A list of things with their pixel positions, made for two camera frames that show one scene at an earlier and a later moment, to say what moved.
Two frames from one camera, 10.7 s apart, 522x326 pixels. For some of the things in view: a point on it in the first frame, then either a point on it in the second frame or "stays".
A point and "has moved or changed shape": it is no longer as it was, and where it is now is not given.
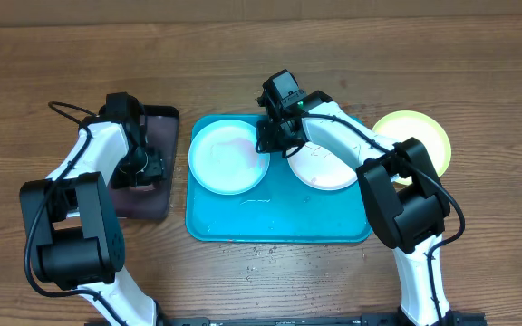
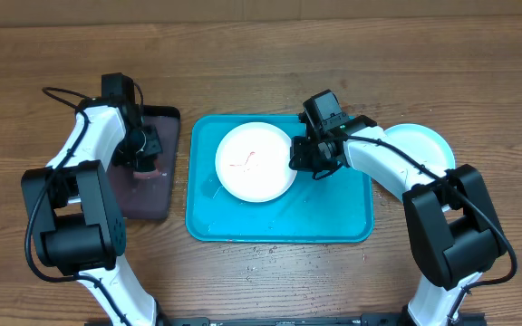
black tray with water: [150, 199] stays
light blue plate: [223, 158] to [422, 143]
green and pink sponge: [147, 187] has moved or changed shape
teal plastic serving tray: [277, 209] stays
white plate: [322, 166] has moved or changed shape
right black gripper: [270, 147] to [303, 163]
